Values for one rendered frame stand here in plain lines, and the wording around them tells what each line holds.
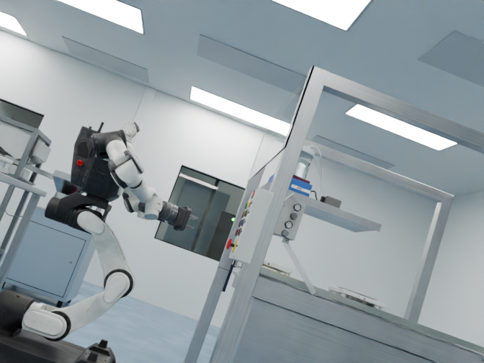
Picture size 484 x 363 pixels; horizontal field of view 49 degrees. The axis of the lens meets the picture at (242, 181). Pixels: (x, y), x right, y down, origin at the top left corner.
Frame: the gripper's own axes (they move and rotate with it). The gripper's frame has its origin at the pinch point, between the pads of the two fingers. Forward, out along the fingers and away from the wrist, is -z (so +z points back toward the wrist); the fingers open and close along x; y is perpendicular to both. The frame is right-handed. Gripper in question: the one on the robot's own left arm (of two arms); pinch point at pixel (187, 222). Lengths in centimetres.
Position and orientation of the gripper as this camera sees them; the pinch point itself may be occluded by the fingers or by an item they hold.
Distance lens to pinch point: 280.7
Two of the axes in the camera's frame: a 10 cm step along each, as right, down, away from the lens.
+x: -3.4, 9.3, -1.6
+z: -9.4, -3.3, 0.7
